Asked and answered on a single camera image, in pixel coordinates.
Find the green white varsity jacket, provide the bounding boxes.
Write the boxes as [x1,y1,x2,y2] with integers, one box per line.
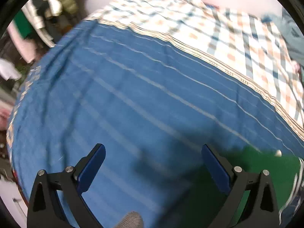
[159,146,303,227]

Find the clothes rack with garments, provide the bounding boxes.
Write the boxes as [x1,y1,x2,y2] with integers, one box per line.
[1,0,87,64]

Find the grey gloved hand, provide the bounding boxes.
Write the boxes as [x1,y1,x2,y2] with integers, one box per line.
[114,211,144,228]

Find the blue striped bed sheet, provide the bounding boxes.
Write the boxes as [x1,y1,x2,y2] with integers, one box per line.
[8,21,303,227]

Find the plaid checked bed cover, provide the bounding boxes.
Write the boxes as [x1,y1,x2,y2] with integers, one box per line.
[88,0,303,137]

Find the teal crumpled duvet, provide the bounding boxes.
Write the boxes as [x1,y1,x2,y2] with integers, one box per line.
[261,8,303,66]

